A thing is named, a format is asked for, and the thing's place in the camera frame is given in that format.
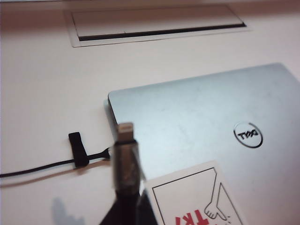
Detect white desk cable flap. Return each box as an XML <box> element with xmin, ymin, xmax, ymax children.
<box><xmin>67</xmin><ymin>4</ymin><xmax>254</xmax><ymax>48</ymax></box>

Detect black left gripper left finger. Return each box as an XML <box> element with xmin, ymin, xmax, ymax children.
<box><xmin>99</xmin><ymin>188</ymin><xmax>142</xmax><ymax>225</ymax></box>

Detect black velcro cable tie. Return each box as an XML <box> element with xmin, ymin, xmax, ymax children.
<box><xmin>68</xmin><ymin>132</ymin><xmax>89</xmax><ymax>168</ymax></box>

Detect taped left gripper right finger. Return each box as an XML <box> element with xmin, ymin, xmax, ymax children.
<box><xmin>138</xmin><ymin>188</ymin><xmax>158</xmax><ymax>225</ymax></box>

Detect white sticker with red print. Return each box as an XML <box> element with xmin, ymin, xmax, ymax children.
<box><xmin>144</xmin><ymin>160</ymin><xmax>246</xmax><ymax>225</ymax></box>

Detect silver Dell laptop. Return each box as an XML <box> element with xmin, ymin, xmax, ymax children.
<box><xmin>107</xmin><ymin>62</ymin><xmax>300</xmax><ymax>225</ymax></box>

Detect black charging cable silver plug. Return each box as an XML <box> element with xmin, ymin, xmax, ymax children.
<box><xmin>0</xmin><ymin>121</ymin><xmax>147</xmax><ymax>195</ymax></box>

